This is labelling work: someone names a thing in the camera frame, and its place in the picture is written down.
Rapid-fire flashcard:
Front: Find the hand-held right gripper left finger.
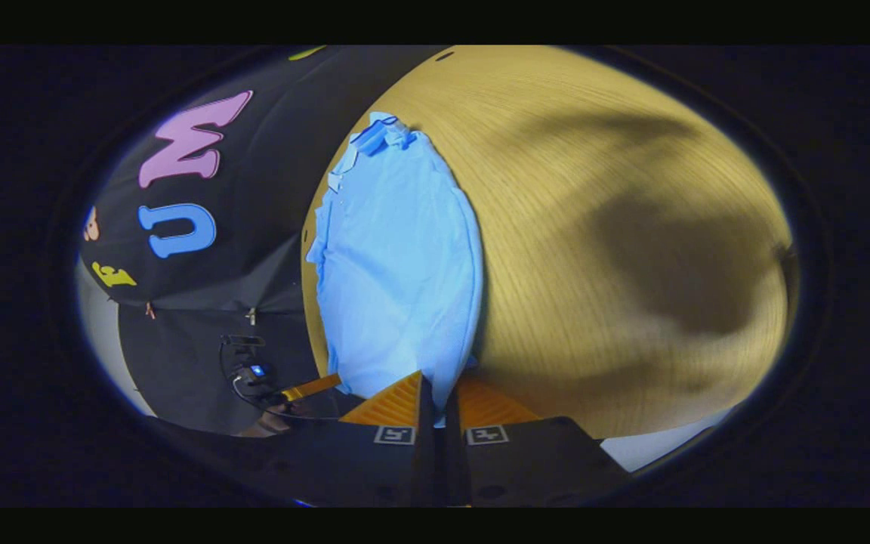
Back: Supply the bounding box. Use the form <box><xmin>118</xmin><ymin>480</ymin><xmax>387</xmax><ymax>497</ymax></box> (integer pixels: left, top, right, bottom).
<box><xmin>258</xmin><ymin>369</ymin><xmax>440</xmax><ymax>508</ymax></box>

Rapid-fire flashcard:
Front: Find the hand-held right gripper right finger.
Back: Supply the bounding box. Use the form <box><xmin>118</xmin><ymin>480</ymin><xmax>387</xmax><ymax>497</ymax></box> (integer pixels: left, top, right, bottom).
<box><xmin>444</xmin><ymin>376</ymin><xmax>630</xmax><ymax>508</ymax></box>

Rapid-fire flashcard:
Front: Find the light blue T-shirt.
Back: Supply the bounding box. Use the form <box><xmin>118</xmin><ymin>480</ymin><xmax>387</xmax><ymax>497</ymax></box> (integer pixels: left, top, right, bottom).
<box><xmin>306</xmin><ymin>111</ymin><xmax>485</xmax><ymax>428</ymax></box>

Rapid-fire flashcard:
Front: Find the black backdrop cloth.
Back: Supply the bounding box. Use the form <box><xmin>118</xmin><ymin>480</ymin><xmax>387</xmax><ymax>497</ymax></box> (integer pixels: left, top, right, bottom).
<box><xmin>76</xmin><ymin>45</ymin><xmax>452</xmax><ymax>439</ymax></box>

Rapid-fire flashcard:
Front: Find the black cable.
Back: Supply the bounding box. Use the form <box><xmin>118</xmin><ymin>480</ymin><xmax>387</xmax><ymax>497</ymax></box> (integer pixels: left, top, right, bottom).
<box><xmin>218</xmin><ymin>342</ymin><xmax>339</xmax><ymax>422</ymax></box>

